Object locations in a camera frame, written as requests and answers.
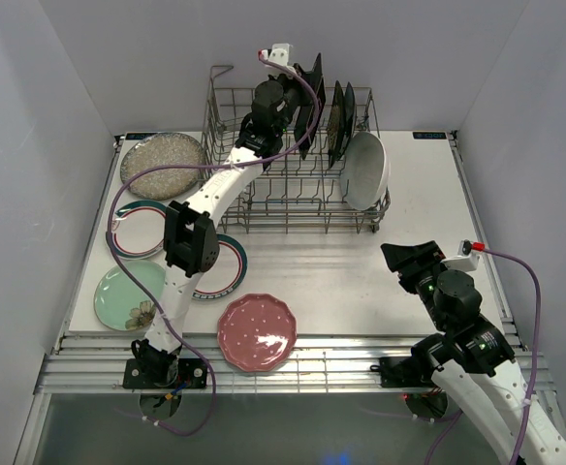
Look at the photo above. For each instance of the grey wire dish rack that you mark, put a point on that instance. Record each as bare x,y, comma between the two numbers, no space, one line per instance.
296,193

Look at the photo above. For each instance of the pink dotted scalloped plate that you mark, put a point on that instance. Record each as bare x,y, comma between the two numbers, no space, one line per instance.
257,332

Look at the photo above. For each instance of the black floral square plate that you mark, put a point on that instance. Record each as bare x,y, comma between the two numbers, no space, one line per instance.
336,124

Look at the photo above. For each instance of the dark logo sticker left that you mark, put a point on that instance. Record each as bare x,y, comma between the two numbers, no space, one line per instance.
139,136

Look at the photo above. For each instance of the white plate steam logo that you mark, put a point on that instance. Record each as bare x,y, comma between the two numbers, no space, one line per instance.
227,273

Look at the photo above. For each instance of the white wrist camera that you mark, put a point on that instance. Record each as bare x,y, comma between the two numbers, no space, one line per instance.
277,57
467,257

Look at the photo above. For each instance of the white oval plate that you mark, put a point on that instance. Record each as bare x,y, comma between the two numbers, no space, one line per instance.
364,179

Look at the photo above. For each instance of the mint green flower plate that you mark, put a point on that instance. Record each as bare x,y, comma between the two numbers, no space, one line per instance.
120,304

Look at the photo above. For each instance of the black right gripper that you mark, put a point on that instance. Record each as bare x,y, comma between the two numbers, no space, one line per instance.
426,256

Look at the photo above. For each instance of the white plate green red rim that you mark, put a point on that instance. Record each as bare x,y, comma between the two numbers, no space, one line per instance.
137,230

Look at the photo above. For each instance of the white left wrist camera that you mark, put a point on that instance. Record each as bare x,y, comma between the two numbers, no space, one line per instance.
277,57

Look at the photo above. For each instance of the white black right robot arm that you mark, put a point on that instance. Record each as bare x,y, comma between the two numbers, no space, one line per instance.
468,357

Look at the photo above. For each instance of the cream floral square plate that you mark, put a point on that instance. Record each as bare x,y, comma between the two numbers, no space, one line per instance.
303,123

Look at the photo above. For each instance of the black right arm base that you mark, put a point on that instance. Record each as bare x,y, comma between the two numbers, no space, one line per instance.
414,371

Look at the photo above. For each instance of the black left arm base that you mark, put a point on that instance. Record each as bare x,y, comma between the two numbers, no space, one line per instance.
149,368

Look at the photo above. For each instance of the teal square plate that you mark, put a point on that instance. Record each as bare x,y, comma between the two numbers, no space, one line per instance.
350,116

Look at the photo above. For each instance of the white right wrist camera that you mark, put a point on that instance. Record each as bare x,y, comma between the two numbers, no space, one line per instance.
467,257

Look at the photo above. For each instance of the dark logo sticker right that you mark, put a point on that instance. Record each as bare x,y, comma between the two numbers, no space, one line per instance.
429,135

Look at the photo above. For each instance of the speckled brown round plate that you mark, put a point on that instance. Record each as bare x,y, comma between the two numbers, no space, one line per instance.
178,153

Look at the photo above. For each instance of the dark logo sticker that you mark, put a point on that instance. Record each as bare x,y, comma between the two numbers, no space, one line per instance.
429,135
139,136

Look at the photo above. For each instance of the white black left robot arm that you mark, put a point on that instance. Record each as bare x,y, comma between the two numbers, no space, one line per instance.
190,239

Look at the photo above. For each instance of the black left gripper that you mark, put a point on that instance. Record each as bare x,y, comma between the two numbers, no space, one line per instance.
298,83

